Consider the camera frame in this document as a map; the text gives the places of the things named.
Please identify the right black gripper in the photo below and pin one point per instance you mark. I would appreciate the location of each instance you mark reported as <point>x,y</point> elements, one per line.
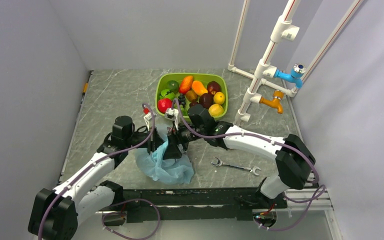
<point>172,151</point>

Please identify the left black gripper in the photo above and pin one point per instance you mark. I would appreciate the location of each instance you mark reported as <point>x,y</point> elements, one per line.
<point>154,140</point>

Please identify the blue plastic bag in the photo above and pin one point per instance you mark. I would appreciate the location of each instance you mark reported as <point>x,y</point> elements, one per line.
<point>171,171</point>

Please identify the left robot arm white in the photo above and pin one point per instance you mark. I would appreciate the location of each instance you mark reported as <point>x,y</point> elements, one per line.
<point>56,214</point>

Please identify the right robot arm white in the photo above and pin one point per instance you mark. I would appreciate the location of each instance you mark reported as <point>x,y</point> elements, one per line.
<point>293,159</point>

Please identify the black fake grapes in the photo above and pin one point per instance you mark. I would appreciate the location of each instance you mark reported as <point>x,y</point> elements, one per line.
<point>182,99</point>

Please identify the brown fake kiwi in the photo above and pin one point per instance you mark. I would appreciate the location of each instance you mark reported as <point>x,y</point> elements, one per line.
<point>191,96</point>

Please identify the yellow fake fruit front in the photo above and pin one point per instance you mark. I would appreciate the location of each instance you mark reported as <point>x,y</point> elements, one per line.
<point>216,110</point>

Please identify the dark maroon fake fruit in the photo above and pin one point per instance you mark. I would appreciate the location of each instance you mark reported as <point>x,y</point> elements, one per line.
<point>206,100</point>

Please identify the orange fake mango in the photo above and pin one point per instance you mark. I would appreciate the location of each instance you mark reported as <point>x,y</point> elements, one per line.
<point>199,88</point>

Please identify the yellow fake lemon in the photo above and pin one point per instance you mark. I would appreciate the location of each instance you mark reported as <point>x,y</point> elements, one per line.
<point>219,98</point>

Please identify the dark red fake apple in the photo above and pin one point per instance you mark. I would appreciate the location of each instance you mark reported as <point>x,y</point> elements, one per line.
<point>213,87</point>

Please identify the silver open-end wrench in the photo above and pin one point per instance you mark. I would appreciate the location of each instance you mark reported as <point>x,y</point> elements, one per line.
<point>253,170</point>

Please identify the dark green round fruit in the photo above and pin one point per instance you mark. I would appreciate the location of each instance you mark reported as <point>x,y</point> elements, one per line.
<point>173,86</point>

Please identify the green plastic fruit basket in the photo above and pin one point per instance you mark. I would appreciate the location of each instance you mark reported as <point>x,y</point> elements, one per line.
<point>163,92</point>

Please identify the orange faucet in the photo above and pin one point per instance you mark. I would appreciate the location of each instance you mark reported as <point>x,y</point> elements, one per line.
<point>275,102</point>

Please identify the blue faucet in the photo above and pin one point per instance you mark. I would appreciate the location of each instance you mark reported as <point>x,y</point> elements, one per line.
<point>295,75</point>

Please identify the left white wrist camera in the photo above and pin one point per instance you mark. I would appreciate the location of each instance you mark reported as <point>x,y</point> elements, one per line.
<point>148,117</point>

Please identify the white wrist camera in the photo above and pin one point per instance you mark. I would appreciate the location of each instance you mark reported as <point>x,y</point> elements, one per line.
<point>173,115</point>
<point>148,117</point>

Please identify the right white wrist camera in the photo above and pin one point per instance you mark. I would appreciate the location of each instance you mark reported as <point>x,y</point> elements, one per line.
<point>173,115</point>

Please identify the white PVC pipe frame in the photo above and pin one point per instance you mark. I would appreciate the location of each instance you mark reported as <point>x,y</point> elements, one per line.
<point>263,82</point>

